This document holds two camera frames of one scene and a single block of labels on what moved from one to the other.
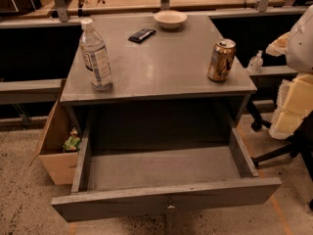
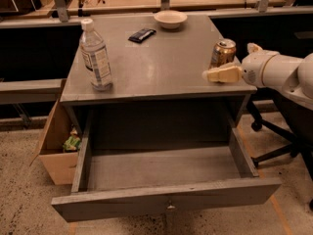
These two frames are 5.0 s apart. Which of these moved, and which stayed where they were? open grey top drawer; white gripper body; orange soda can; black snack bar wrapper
Moved: white gripper body
Stayed: open grey top drawer; orange soda can; black snack bar wrapper
